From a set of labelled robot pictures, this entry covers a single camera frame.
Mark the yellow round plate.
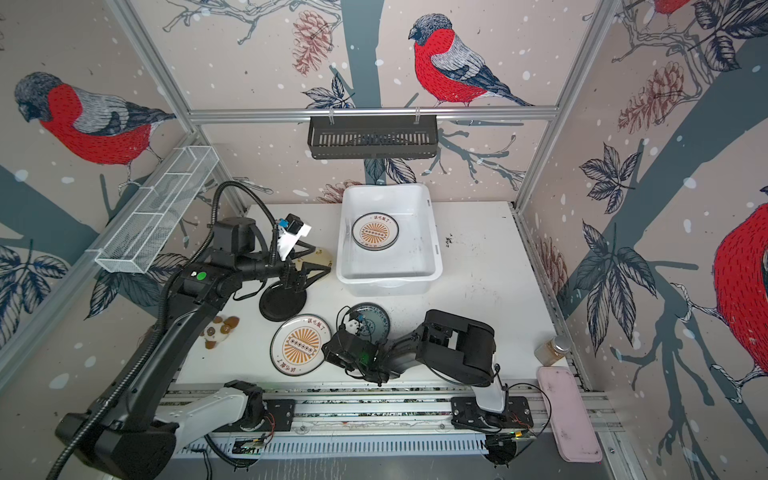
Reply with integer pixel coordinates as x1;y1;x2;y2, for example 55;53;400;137
294;248;333;270

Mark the black round plate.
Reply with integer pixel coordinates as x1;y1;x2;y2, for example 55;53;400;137
259;282;307;322

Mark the teal floral plate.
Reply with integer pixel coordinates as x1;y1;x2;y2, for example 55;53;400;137
342;302;391;345

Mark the orange sunburst plate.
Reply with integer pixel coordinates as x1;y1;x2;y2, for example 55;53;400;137
270;314;332;377
351;212;400;251

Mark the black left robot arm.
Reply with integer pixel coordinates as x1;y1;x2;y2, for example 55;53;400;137
47;217;331;479

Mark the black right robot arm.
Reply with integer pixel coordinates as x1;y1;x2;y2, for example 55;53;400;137
322;309;507;414

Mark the white plastic bin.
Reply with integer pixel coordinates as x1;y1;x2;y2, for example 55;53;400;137
335;183;443;297

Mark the small plush toy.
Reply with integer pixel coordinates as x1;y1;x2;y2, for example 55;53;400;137
200;316;240;350

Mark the glass jar with lid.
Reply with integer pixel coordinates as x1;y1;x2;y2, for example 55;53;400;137
534;335;572;367

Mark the pink flat case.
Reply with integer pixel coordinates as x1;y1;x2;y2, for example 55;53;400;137
537;366;603;464

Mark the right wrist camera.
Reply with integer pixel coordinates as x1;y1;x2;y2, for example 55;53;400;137
342;319;361;336

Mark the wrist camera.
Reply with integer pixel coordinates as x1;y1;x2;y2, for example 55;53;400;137
342;319;361;336
277;214;311;261

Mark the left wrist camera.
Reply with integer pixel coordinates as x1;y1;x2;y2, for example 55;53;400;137
277;214;311;261

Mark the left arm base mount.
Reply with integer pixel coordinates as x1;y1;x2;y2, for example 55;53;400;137
226;381;296;433

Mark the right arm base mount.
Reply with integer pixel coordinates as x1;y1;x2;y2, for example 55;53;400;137
450;396;534;433

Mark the black hanging wire basket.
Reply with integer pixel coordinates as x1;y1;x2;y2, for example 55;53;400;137
307;115;439;160

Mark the black corrugated cable conduit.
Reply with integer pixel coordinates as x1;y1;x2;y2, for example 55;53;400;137
44;179;280;480

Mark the white wire mesh shelf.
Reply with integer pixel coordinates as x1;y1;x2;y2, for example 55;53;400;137
95;146;219;273

